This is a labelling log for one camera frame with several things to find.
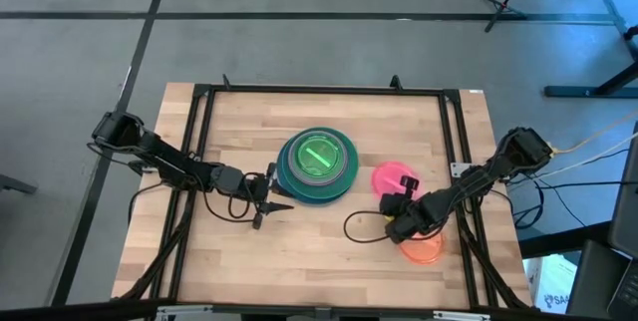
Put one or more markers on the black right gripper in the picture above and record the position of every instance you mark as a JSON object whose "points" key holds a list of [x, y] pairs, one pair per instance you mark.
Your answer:
{"points": [[406, 219]]}

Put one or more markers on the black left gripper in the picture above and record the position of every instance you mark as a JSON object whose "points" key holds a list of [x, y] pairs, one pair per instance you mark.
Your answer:
{"points": [[251, 189]]}

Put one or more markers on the stack of green plates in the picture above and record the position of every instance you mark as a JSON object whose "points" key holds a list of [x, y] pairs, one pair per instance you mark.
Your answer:
{"points": [[349, 171]]}

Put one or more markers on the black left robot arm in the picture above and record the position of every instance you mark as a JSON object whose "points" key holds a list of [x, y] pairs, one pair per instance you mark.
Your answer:
{"points": [[164, 159]]}

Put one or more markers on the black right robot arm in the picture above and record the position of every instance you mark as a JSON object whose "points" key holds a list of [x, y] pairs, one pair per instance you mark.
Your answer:
{"points": [[488, 171]]}

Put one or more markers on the pink translucent plastic plate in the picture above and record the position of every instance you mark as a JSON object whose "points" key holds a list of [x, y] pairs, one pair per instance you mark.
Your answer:
{"points": [[386, 176]]}

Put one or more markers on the dark blue plastic plate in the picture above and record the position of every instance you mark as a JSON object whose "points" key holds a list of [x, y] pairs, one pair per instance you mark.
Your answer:
{"points": [[314, 200]]}

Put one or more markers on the green translucent plastic plate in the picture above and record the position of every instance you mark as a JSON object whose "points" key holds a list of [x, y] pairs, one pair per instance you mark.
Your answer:
{"points": [[317, 156]]}

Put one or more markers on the orange translucent plastic plate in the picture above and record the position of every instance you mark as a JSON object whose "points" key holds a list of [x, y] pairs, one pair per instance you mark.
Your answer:
{"points": [[423, 251]]}

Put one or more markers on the grey plastic plate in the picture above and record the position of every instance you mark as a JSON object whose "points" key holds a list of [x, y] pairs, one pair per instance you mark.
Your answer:
{"points": [[344, 154]]}

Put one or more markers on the white printed cardboard box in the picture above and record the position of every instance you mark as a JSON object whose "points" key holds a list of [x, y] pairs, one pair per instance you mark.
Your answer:
{"points": [[550, 283]]}

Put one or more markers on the dark grey monitor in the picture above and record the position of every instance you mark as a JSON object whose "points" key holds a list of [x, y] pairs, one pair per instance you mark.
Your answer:
{"points": [[610, 251]]}

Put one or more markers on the grey furniture foot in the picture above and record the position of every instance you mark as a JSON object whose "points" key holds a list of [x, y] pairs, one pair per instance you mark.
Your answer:
{"points": [[15, 184]]}

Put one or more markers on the silver metal bracket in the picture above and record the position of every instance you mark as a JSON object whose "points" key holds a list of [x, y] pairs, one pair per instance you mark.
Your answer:
{"points": [[460, 170]]}

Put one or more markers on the black aluminium table frame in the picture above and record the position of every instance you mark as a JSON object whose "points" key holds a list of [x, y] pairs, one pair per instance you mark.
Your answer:
{"points": [[448, 126]]}

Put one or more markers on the black desk frame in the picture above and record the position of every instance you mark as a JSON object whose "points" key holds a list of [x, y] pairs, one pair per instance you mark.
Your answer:
{"points": [[610, 22]]}

